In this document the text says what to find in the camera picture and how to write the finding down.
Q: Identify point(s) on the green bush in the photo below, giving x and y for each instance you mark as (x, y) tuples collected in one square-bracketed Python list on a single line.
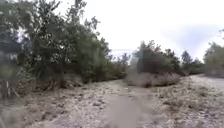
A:
[(215, 60)]

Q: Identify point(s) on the dry grass tuft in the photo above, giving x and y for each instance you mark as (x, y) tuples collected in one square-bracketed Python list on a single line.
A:
[(150, 79)]

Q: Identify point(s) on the sandy gravel path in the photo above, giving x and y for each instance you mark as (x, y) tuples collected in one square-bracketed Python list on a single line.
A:
[(123, 106)]

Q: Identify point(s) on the wood of green trees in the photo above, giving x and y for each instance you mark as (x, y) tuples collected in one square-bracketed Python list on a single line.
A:
[(56, 50)]

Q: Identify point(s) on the clump of bushes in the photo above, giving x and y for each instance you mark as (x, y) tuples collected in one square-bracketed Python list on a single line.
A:
[(155, 61)]

